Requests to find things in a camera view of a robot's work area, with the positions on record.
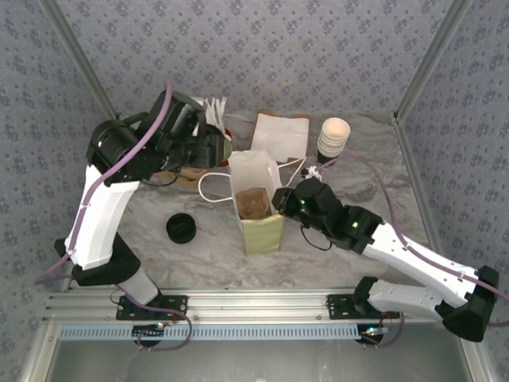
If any brown pulp cup carrier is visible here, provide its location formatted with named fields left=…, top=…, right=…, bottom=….
left=237, top=188, right=274, bottom=220

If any white paper takeout bag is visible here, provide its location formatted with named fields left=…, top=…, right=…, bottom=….
left=197, top=149, right=308, bottom=258

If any stack of white napkins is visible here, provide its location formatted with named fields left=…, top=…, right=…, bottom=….
left=250, top=112, right=311, bottom=162

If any stack of paper cups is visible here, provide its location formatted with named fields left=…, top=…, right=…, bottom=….
left=316, top=116, right=352, bottom=165

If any black lid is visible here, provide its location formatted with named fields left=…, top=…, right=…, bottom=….
left=165, top=212, right=198, bottom=244

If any small circuit board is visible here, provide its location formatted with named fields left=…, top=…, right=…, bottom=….
left=359, top=325, right=389, bottom=345
left=133, top=322, right=167, bottom=344

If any grey metal base panel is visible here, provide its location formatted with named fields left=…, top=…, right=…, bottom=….
left=23, top=322, right=490, bottom=382

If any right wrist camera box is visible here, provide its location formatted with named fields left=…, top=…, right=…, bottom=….
left=301, top=164, right=326, bottom=181

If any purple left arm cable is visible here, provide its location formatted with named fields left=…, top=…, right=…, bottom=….
left=33, top=78, right=174, bottom=286

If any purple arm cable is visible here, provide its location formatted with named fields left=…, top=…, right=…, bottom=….
left=317, top=154, right=509, bottom=303
left=33, top=78, right=174, bottom=286

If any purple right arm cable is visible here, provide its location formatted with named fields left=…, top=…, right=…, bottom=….
left=317, top=154, right=509, bottom=303

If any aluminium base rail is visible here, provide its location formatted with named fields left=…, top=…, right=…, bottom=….
left=45, top=288, right=476, bottom=324

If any aluminium side rail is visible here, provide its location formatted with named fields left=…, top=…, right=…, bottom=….
left=393, top=115, right=454, bottom=290

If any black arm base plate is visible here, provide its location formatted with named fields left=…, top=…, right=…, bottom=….
left=116, top=294, right=188, bottom=322
left=326, top=293, right=401, bottom=319

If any aluminium frame post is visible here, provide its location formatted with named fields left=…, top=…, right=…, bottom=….
left=41, top=0, right=121, bottom=124
left=392, top=0, right=476, bottom=123

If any slotted grey cable duct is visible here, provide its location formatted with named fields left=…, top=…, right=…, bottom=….
left=59, top=322, right=361, bottom=341

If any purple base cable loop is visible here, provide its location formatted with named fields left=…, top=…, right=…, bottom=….
left=134, top=304, right=196, bottom=353
left=363, top=310, right=406, bottom=349

